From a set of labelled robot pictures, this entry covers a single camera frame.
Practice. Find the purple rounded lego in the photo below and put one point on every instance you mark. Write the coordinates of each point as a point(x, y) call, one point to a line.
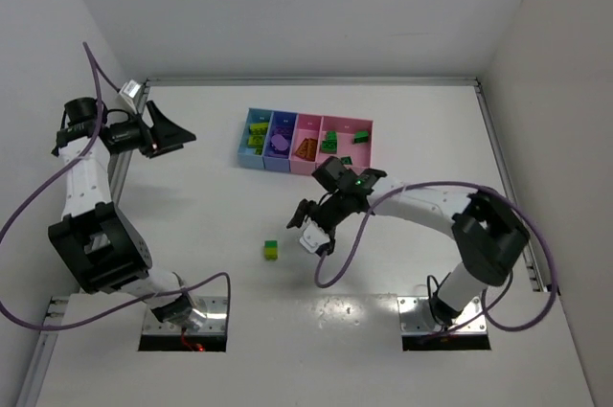
point(279, 144)

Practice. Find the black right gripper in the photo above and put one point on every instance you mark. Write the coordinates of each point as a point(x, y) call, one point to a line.
point(316, 217)

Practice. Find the orange brown lego plate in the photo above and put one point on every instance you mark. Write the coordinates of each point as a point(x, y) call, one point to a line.
point(302, 150)
point(311, 149)

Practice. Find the lime green square lego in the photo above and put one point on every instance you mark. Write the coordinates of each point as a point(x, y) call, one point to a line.
point(258, 128)

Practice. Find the lime green sloped lego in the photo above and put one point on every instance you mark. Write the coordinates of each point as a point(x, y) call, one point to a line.
point(255, 141)

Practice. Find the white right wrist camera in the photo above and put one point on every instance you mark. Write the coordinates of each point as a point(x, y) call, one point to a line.
point(316, 241)

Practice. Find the dark blue bin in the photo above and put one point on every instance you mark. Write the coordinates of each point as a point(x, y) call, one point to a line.
point(279, 162)

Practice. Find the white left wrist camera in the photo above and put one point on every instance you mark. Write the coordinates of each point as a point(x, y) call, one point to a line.
point(129, 95)

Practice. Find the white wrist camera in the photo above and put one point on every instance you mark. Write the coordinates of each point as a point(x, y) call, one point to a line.
point(316, 241)
point(129, 95)

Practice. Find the aluminium frame rail right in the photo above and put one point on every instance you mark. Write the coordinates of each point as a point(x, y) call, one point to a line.
point(540, 282)

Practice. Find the large pink bin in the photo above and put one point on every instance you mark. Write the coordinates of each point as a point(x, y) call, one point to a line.
point(345, 128)

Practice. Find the aluminium frame rail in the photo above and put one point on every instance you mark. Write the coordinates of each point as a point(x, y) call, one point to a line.
point(540, 282)
point(95, 182)

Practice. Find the aluminium frame rail left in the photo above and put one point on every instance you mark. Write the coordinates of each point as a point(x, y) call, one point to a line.
point(95, 182)

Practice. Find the purple lego plate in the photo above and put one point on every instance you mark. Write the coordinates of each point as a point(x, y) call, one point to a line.
point(285, 131)

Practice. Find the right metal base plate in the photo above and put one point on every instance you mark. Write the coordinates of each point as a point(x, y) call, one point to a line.
point(416, 321)

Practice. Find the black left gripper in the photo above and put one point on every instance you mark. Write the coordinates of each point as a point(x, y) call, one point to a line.
point(149, 136)

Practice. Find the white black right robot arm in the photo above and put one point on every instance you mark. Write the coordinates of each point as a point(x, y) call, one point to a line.
point(489, 236)

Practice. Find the metal base plate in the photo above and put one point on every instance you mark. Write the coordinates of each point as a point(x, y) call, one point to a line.
point(208, 319)
point(416, 321)

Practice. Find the dark green square lego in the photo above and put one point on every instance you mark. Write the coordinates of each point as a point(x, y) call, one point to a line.
point(329, 144)

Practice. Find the small pink bin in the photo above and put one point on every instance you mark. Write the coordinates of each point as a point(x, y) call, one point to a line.
point(307, 126)

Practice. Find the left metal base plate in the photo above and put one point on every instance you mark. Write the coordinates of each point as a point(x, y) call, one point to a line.
point(208, 319)

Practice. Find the green lime lego pair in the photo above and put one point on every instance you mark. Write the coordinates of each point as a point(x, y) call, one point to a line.
point(271, 250)

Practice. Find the dark green sloped lego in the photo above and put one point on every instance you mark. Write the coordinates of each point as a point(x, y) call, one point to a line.
point(361, 137)

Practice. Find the light blue bin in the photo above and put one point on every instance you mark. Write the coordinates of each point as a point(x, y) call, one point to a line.
point(246, 156)

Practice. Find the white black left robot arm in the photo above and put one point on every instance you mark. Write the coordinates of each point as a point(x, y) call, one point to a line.
point(129, 267)

